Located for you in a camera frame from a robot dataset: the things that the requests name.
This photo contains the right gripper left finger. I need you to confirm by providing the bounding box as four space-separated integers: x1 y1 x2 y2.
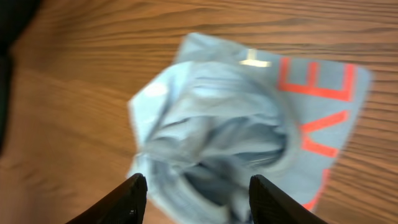
67 173 147 224

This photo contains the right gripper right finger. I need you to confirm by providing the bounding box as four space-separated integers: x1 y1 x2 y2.
249 175 327 224

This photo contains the light blue t-shirt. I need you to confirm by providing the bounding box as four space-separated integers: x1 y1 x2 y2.
129 33 372 223

